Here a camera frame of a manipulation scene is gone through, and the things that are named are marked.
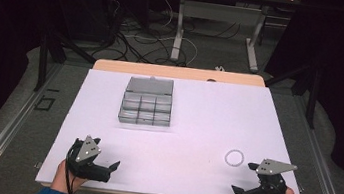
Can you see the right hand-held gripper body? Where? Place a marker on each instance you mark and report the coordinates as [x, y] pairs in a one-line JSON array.
[[267, 185]]

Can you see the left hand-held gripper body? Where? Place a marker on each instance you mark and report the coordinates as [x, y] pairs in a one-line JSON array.
[[90, 169]]

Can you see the person's left hand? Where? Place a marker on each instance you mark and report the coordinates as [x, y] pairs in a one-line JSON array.
[[63, 178]]

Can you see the clear plastic compartment box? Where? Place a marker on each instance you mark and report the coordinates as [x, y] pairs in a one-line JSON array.
[[147, 105]]

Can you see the white table cover sheet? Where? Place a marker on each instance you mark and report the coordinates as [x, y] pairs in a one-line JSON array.
[[196, 123]]

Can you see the black metal stand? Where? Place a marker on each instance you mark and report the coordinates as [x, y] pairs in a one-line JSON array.
[[52, 54], [312, 92]]

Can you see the wooden table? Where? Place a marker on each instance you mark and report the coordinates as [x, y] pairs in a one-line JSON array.
[[176, 72]]

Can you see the white-legged background table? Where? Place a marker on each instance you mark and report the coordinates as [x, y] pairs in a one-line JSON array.
[[218, 13]]

